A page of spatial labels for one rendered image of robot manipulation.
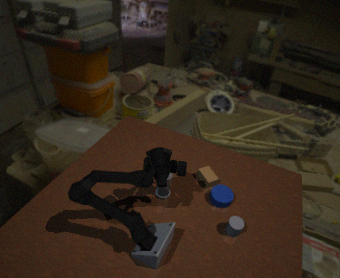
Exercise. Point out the dark cylinder with grey top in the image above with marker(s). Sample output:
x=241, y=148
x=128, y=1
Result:
x=234, y=226

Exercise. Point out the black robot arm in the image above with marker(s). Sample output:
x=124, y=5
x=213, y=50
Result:
x=80, y=193

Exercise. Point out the blue short cylinder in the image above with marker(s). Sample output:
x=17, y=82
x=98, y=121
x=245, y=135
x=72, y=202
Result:
x=221, y=196

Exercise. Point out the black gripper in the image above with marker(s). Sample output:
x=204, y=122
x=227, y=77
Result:
x=173, y=167

